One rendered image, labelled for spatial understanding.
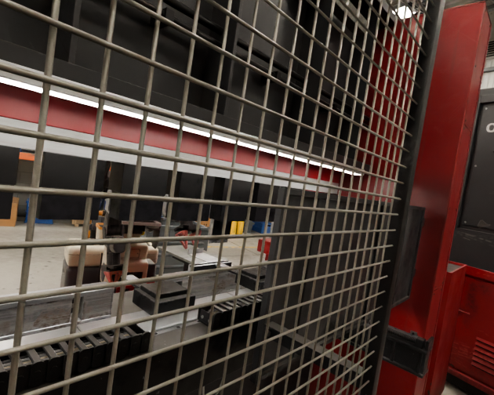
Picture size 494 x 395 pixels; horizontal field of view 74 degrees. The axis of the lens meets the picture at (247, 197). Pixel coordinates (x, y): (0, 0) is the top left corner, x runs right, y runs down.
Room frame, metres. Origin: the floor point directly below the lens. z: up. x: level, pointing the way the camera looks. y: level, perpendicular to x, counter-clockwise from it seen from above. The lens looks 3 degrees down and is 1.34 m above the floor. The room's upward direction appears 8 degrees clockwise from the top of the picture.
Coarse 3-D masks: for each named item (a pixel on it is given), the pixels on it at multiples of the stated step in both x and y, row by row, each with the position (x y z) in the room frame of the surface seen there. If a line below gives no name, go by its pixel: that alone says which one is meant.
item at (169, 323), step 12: (204, 300) 0.92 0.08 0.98; (144, 312) 0.79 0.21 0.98; (192, 312) 0.83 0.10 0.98; (84, 324) 0.69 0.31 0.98; (96, 324) 0.70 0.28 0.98; (108, 324) 0.70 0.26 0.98; (144, 324) 0.73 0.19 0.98; (156, 324) 0.74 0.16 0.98; (168, 324) 0.74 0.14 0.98; (180, 324) 0.75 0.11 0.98; (24, 336) 0.61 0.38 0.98; (36, 336) 0.62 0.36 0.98; (48, 336) 0.62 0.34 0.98; (0, 348) 0.56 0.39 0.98
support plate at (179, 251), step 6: (168, 246) 1.44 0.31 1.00; (174, 246) 1.46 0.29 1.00; (180, 246) 1.48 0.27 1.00; (192, 246) 1.52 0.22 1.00; (168, 252) 1.36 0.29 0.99; (174, 252) 1.35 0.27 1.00; (180, 252) 1.37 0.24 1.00; (186, 252) 1.38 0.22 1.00; (204, 252) 1.43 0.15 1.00; (210, 252) 1.45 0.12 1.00; (180, 258) 1.30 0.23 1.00; (186, 258) 1.29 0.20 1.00; (222, 258) 1.38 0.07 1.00
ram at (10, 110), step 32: (0, 96) 0.71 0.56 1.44; (32, 96) 0.76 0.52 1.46; (32, 128) 0.76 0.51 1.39; (64, 128) 0.81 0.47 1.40; (128, 128) 0.93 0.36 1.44; (160, 128) 1.01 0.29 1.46; (128, 160) 0.94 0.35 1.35; (160, 160) 1.02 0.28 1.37; (224, 160) 1.22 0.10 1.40; (288, 160) 1.51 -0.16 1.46
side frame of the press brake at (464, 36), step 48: (480, 48) 1.58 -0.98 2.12; (432, 96) 1.62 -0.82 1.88; (384, 144) 1.75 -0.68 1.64; (432, 144) 1.60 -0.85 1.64; (384, 192) 1.72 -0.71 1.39; (432, 192) 1.57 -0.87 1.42; (432, 240) 1.55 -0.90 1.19; (432, 288) 1.52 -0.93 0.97; (336, 384) 1.77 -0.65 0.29; (384, 384) 1.61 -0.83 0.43
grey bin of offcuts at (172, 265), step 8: (176, 224) 4.32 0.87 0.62; (200, 224) 4.18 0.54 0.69; (144, 232) 3.60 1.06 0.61; (152, 232) 3.57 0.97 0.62; (160, 232) 3.62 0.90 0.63; (208, 232) 3.95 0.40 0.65; (200, 240) 3.90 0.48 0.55; (208, 240) 3.96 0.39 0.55; (160, 256) 3.64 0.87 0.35; (168, 256) 3.69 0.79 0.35; (168, 264) 3.70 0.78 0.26; (176, 264) 3.76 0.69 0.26; (168, 272) 3.71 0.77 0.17
